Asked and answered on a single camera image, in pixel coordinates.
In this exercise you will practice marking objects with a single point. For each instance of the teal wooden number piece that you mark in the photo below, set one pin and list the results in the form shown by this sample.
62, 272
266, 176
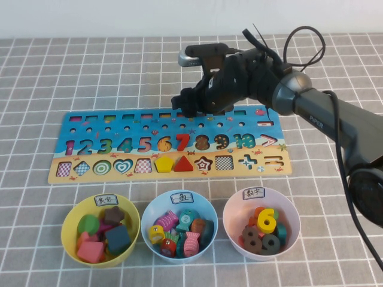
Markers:
282, 233

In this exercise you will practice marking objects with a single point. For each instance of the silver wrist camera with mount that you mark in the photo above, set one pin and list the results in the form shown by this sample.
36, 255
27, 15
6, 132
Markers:
187, 61

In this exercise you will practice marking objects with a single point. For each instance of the green round wooden piece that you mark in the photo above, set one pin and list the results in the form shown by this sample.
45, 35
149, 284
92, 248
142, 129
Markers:
87, 224

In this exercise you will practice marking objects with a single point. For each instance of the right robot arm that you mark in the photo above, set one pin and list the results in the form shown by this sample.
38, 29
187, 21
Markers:
329, 119

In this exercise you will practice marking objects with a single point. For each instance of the dark grey wooden number nine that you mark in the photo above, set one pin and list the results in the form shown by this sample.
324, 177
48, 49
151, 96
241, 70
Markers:
276, 243

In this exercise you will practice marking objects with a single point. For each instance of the red wooden triangle piece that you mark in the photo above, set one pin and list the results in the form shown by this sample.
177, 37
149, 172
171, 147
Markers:
183, 166

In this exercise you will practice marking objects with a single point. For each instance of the colourful wooden puzzle board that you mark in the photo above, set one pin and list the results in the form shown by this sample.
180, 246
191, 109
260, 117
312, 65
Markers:
227, 179

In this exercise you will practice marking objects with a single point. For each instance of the salmon wooden block piece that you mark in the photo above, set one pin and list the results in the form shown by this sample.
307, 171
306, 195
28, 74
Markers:
89, 251

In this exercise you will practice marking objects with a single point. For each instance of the brown wooden star piece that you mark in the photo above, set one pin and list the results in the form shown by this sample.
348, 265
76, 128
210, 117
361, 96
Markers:
113, 215

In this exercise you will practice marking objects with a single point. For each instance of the brown wooden number eight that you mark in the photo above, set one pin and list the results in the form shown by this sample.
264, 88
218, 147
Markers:
252, 238

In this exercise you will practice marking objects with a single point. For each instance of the pink plastic bowl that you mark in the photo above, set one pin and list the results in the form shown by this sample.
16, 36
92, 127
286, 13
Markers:
239, 209

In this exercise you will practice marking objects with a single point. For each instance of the red wooden number piece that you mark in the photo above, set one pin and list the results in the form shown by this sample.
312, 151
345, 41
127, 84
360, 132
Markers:
241, 240

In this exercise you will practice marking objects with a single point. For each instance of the magenta wooden shape piece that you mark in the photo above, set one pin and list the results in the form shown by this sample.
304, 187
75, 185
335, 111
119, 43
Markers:
103, 228

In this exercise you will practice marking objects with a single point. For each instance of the green wooden number piece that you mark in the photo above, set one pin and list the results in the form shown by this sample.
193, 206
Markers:
276, 214

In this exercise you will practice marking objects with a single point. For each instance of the orange brown wooden fish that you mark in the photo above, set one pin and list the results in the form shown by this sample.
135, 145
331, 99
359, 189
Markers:
197, 224

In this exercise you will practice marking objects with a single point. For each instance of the dark blue wooden square piece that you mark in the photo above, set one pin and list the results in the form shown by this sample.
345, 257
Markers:
118, 239

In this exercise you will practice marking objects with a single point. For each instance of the orange wooden number piece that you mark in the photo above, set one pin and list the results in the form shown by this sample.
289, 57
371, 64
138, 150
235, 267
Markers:
252, 222
258, 211

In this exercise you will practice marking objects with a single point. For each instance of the red wooden fish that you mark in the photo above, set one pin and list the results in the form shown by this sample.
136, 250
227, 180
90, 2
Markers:
167, 247

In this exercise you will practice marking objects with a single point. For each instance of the yellow wooden pentagon piece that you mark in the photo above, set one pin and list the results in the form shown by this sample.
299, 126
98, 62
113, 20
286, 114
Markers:
164, 165

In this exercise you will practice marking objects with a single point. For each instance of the teal green wooden fish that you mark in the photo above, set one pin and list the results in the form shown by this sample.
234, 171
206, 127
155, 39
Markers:
180, 249

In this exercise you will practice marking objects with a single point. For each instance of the light blue plastic bowl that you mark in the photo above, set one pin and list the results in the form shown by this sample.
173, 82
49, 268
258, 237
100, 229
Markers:
161, 203

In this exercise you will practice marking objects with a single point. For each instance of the pink striped wooden fish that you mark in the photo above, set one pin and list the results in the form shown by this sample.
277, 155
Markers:
167, 221

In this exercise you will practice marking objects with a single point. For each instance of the teal wooden fish with number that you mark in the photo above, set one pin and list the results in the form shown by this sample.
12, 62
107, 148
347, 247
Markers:
186, 219

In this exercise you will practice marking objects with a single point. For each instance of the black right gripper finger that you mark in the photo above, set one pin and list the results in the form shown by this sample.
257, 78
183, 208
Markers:
184, 97
194, 110

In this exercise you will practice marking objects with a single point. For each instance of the yellow wooden number six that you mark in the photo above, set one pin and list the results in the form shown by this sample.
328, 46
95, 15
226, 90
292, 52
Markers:
260, 222

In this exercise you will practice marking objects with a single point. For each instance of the dark teal wooden fish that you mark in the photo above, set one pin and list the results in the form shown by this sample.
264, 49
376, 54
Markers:
208, 231

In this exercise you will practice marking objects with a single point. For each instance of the yellow plastic bowl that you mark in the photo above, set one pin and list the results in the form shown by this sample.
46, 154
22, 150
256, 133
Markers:
67, 236

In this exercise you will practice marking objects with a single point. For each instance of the yellow wooden fish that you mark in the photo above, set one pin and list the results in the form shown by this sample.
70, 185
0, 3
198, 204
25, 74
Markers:
156, 233

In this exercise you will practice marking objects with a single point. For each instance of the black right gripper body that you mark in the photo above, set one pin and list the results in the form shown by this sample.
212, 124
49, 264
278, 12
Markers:
227, 86

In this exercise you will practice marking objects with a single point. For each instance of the red wooden number seven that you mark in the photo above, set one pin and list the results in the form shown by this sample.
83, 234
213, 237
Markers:
182, 136

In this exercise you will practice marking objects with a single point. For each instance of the pink wooden shape piece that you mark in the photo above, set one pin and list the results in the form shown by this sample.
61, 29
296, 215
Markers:
84, 238

